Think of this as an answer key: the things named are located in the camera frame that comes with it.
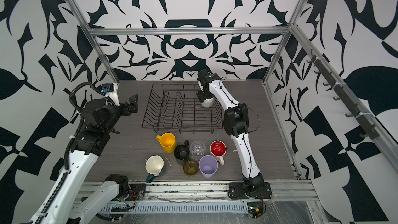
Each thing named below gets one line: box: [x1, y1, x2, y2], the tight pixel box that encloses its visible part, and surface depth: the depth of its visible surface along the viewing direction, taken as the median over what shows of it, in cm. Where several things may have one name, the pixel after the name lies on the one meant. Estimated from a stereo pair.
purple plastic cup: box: [198, 155, 219, 179], surface depth 75 cm
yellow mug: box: [155, 132, 177, 154], surface depth 85 cm
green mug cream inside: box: [145, 154, 165, 184], surface depth 75 cm
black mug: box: [174, 140, 190, 166], surface depth 82 cm
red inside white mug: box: [209, 140, 227, 166], surface depth 83 cm
